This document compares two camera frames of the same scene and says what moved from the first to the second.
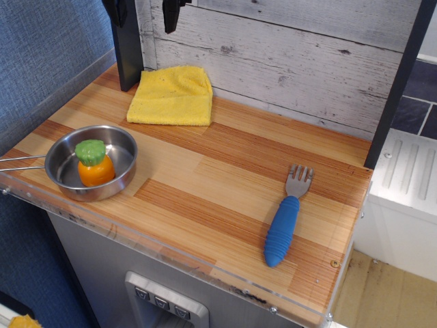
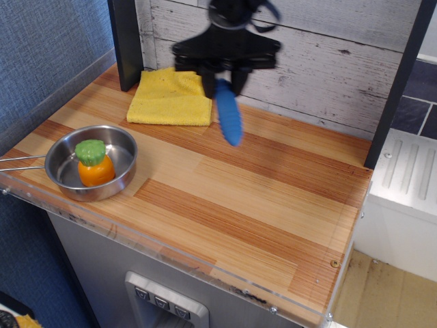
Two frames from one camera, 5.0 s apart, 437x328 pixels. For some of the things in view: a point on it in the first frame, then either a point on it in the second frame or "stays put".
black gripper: (171, 9) → (229, 49)
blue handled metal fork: (280, 231) → (228, 111)
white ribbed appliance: (399, 226) stays put
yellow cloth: (178, 95) stays put
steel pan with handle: (91, 162) stays put
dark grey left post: (129, 49) stays put
